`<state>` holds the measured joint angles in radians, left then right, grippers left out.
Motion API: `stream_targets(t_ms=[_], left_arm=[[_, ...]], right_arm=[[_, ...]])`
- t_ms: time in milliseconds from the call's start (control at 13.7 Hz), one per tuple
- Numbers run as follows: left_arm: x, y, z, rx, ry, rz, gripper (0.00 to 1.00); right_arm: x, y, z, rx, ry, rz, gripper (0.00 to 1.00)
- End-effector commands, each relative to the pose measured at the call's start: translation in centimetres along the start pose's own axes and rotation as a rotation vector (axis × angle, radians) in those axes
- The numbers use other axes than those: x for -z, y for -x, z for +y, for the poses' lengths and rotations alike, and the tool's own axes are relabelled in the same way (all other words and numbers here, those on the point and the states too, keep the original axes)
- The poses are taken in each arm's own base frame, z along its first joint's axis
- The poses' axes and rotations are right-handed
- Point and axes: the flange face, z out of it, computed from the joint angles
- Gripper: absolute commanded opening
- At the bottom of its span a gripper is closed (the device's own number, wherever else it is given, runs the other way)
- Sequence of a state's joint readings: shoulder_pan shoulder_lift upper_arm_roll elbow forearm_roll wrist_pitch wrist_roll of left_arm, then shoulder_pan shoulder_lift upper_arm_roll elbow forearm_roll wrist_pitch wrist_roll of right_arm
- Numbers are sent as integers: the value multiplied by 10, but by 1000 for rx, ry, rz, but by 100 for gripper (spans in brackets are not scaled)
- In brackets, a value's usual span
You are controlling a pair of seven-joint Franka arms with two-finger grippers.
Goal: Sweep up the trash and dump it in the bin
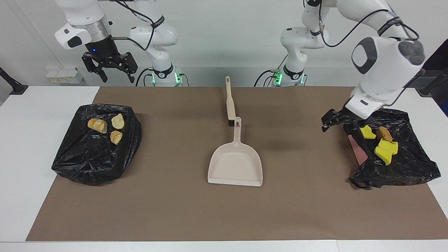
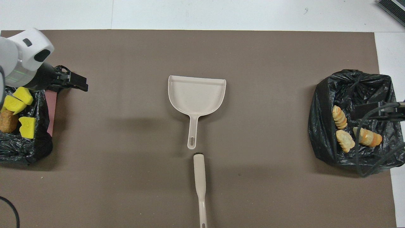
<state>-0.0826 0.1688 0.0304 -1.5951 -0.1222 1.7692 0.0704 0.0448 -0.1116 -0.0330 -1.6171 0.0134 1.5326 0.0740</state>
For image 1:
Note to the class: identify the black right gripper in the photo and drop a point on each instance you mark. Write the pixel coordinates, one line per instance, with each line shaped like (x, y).
(103, 50)

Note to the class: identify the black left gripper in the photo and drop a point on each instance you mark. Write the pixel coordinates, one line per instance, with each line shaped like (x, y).
(352, 120)

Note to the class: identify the yellow notched sponge piece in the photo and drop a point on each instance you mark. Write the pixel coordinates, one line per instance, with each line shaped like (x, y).
(367, 132)

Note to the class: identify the brown peanut toy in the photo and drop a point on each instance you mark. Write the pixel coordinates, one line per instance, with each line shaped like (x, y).
(384, 134)

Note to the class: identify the pale bread chunk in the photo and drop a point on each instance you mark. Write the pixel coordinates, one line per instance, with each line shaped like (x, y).
(118, 121)

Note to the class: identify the yellow wedge sponge piece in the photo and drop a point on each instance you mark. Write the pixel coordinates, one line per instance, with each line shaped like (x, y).
(388, 146)

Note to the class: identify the yellow sponge with green side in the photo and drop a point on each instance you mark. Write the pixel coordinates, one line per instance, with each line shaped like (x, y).
(382, 156)

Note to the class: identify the croissant piece with pale end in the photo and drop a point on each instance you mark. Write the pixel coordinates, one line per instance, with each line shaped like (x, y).
(97, 125)

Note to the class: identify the striped croissant piece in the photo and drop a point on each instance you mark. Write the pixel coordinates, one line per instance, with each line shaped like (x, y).
(116, 137)

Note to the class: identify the beige hand brush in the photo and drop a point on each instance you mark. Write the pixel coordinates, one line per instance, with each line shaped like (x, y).
(230, 105)

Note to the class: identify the beige plastic dustpan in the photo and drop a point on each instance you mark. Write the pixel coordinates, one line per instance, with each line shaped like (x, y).
(236, 164)

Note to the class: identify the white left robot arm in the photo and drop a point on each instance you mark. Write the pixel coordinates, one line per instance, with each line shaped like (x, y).
(385, 70)

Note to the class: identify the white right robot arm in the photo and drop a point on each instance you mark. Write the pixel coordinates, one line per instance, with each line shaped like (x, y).
(84, 17)

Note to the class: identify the pink bin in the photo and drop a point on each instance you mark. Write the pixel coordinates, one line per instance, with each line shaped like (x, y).
(357, 152)

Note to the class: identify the black trash bag over pink bin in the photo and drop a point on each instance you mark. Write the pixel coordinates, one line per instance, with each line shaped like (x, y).
(406, 164)

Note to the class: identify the black trash bag, tied knot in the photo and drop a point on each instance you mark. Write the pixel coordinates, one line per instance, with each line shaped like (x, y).
(87, 161)

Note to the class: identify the dark background panel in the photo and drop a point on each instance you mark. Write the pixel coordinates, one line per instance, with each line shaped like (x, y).
(437, 56)

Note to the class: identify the brown paper table mat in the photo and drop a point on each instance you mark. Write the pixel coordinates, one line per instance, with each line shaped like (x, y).
(245, 210)

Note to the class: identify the white wall socket box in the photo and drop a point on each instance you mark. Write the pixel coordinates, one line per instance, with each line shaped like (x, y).
(64, 75)

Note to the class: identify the black camera stand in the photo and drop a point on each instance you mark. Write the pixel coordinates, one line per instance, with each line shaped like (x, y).
(12, 85)
(432, 85)

